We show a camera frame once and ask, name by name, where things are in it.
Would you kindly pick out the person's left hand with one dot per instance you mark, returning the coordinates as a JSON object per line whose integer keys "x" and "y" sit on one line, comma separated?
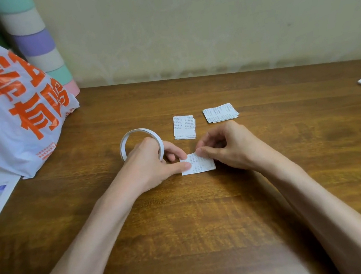
{"x": 147, "y": 168}

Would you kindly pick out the person's right hand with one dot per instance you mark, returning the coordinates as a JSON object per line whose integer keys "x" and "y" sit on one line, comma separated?
{"x": 237, "y": 149}

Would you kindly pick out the person's left thumb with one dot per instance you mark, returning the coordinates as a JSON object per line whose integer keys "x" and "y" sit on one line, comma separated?
{"x": 180, "y": 167}

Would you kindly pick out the person's left middle finger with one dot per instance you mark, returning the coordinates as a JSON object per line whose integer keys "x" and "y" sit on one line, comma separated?
{"x": 170, "y": 157}

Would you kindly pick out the person's right thumb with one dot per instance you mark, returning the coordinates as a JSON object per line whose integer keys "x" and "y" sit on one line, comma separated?
{"x": 208, "y": 154}

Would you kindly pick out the white printed paper slip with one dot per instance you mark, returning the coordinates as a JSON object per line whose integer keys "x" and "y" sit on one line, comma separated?
{"x": 202, "y": 165}

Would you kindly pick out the white tape roll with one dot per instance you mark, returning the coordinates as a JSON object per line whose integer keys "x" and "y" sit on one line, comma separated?
{"x": 125, "y": 141}

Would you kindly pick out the person's left forearm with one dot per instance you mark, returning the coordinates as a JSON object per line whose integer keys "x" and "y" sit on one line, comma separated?
{"x": 83, "y": 258}

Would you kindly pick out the person's right forearm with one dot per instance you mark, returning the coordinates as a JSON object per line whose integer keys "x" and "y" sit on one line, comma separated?
{"x": 332, "y": 220}

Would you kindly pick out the stack of printed paper slips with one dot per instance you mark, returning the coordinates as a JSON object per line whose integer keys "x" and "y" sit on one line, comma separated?
{"x": 184, "y": 127}
{"x": 220, "y": 113}

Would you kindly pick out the white plastic bag orange print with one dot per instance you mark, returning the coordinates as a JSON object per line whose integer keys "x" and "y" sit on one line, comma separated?
{"x": 0, "y": 113}

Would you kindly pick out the pastel striped roll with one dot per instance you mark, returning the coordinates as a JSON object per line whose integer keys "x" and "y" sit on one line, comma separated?
{"x": 35, "y": 42}

